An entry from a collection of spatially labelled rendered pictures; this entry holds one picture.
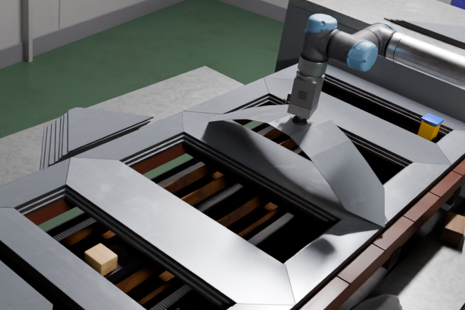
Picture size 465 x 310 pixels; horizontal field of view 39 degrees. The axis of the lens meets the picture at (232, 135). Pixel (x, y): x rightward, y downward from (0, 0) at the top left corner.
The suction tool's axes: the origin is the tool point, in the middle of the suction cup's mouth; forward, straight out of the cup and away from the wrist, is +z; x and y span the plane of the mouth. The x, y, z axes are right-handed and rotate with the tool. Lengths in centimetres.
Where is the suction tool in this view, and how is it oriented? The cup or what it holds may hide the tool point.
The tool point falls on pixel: (298, 125)
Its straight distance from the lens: 183.9
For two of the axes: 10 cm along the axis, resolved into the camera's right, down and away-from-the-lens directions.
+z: -1.5, 8.6, 4.9
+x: 9.1, 3.1, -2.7
